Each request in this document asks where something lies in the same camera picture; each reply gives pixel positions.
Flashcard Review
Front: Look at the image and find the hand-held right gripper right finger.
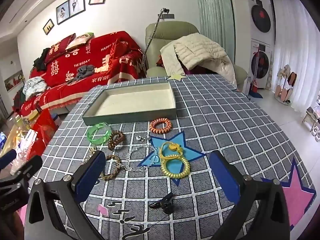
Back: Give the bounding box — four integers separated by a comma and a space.
209, 151, 292, 240

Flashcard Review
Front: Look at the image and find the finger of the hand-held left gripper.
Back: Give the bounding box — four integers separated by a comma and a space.
9, 155, 43, 181
0, 149, 17, 171

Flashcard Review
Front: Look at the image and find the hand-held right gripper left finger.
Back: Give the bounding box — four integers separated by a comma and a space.
24, 150, 107, 240

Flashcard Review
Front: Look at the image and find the beige rabbit hair clip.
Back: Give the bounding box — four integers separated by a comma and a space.
86, 144, 98, 157

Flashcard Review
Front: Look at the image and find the brown beaded bracelet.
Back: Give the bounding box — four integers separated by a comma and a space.
107, 131, 126, 151

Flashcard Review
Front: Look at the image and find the green plastic bangle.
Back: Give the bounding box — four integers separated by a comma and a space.
87, 123, 112, 145

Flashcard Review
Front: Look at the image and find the yellow cord bracelet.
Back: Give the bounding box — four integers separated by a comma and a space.
159, 141, 182, 160

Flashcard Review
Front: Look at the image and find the yellow spiral hair tie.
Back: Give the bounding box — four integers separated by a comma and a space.
160, 156, 191, 180

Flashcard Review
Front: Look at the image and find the black claw hair clip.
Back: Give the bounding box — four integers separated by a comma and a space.
149, 192, 174, 215

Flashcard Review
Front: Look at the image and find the orange striped spiral hair tie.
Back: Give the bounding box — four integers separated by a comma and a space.
149, 118, 172, 135

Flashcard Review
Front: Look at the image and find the green shallow tray box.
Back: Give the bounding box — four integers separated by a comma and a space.
82, 81, 177, 126

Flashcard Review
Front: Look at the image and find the red gift bag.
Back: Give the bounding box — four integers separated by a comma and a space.
31, 109, 59, 155

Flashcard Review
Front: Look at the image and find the blue star patch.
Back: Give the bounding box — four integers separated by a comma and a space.
139, 131, 206, 187

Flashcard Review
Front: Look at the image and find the grey checked tablecloth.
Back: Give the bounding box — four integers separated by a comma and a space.
41, 74, 317, 240

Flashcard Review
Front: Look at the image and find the pink star patch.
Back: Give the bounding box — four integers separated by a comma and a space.
260, 157, 317, 233

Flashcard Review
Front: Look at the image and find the grey white knitted cloth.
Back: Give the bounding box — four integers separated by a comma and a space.
22, 77, 47, 99

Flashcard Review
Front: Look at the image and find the red broom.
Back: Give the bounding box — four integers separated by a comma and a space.
250, 55, 263, 98

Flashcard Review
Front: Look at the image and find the dark clothing pile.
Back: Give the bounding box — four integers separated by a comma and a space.
32, 47, 50, 71

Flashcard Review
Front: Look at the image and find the grey bundled clothing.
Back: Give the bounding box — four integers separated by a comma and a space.
76, 65, 96, 80

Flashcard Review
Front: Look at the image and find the small stool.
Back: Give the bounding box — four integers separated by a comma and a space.
302, 106, 320, 130

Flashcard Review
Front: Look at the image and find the slipper rack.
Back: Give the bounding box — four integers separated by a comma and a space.
275, 64, 298, 105

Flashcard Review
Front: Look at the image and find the red embroidered cushion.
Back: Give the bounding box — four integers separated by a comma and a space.
44, 33, 76, 64

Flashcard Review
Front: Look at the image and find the white washing machine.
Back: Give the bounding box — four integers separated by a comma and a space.
250, 39, 273, 89

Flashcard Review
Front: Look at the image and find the red printed sofa blanket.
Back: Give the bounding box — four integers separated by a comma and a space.
20, 31, 148, 115

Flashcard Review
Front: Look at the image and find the red satin cushion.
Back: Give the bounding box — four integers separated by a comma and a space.
107, 40, 127, 61

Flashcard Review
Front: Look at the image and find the white down jacket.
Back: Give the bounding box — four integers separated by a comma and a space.
160, 33, 237, 88

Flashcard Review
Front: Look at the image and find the beige printed cushion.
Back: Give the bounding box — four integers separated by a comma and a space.
65, 32, 94, 50

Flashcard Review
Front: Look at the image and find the small framed photo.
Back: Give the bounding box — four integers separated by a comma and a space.
43, 19, 55, 35

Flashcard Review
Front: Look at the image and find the white sheer curtain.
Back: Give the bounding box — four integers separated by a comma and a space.
271, 0, 320, 120

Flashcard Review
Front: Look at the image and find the framed portrait photo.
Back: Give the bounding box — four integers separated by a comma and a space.
56, 1, 70, 25

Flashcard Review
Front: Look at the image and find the green armchair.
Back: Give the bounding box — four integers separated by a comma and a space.
145, 21, 248, 90

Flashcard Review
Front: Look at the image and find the white dryer machine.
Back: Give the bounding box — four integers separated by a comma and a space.
247, 0, 275, 43

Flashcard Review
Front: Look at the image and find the green pleated curtain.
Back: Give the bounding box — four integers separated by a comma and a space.
194, 0, 235, 63

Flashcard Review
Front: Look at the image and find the framed couple photo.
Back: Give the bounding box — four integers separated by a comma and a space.
69, 0, 86, 17

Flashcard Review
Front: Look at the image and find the brown braided bracelet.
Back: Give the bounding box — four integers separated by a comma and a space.
100, 154, 122, 180

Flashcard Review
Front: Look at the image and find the clear crystal chain bracelet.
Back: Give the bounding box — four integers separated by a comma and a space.
119, 140, 160, 173

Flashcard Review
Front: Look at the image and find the wall picture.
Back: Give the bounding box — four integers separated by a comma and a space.
4, 70, 24, 92

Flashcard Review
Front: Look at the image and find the gooseneck camera stand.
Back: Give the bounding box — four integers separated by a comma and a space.
142, 7, 173, 63

